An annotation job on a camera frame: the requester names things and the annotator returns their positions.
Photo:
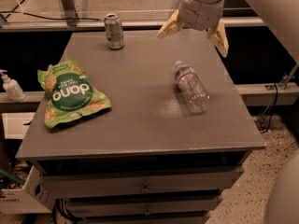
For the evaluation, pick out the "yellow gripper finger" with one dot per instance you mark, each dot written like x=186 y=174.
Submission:
x=217 y=37
x=173 y=25

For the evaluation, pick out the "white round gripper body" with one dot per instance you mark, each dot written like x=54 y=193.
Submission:
x=201 y=13

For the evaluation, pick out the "clear plastic water bottle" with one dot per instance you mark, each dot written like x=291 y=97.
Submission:
x=191 y=87

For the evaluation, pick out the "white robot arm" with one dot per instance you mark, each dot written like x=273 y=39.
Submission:
x=282 y=18

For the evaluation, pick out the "white pump dispenser bottle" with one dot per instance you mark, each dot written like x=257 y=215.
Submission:
x=12 y=87

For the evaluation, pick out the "silver green soda can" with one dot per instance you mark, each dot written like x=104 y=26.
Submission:
x=113 y=26

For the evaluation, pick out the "grey drawer cabinet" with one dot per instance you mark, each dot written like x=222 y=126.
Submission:
x=148 y=159

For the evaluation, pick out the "green chips bag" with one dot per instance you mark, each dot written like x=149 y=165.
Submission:
x=71 y=95

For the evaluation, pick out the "white cardboard box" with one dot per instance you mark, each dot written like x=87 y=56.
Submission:
x=32 y=198

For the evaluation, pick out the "left metal window bracket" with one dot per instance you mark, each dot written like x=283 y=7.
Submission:
x=70 y=13

